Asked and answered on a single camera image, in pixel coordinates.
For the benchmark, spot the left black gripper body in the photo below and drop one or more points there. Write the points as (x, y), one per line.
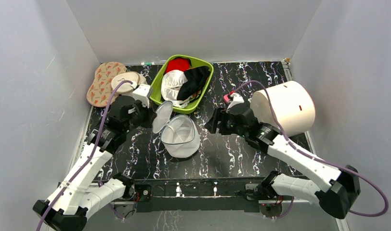
(142, 118)

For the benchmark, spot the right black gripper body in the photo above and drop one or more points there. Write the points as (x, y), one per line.
(223, 120)

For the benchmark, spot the white mesh laundry bag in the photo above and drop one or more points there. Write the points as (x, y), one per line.
(179, 134)

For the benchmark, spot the black bra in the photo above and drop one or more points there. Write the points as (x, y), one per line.
(196, 79)

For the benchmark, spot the white bra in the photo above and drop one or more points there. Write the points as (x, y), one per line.
(171, 85)

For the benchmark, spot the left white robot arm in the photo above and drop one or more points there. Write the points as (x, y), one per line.
(69, 207)

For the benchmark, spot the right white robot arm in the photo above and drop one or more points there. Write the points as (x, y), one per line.
(333, 190)

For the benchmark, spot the cream round laundry bag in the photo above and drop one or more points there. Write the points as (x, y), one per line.
(126, 88)

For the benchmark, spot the floral beige laundry bag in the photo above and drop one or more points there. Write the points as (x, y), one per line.
(100, 90)

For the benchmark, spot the large white cylinder bag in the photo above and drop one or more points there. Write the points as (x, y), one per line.
(292, 104)

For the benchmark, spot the red bra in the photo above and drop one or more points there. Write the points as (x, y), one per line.
(178, 63)

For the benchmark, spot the small pink eraser block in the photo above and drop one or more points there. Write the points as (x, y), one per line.
(227, 99)

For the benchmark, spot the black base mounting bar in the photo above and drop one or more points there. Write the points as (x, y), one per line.
(220, 194)

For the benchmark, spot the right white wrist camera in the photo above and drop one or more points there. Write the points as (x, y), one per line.
(234, 99)

